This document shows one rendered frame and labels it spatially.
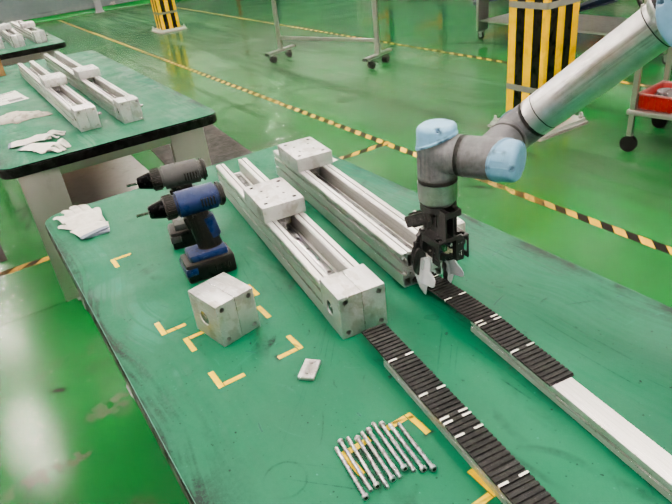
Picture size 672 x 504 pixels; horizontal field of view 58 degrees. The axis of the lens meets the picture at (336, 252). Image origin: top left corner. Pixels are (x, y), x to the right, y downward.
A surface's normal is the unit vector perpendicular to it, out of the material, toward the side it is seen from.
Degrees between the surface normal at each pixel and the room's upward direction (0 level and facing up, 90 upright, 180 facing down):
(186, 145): 90
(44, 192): 90
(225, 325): 90
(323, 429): 0
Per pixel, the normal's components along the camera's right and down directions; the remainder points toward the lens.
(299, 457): -0.11, -0.87
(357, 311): 0.42, 0.41
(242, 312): 0.69, 0.29
